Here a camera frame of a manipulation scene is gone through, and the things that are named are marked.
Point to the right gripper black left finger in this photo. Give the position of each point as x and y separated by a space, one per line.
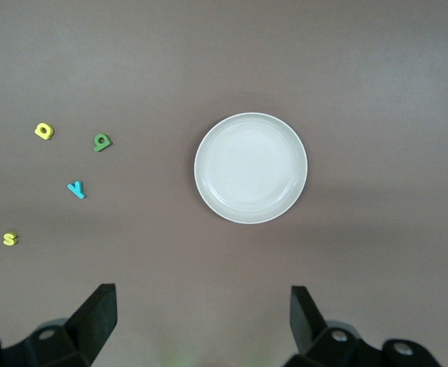
75 336

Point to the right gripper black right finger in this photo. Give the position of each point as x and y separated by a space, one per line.
323 344

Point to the teal letter y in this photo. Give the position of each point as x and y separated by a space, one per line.
79 193

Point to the green letter q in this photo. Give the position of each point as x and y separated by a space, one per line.
98 147

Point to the yellow letter s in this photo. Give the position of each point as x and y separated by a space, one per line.
10 239

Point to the beige round plate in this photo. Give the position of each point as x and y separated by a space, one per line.
250 168

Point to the brown table cover sheet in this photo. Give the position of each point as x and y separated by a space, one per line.
224 57

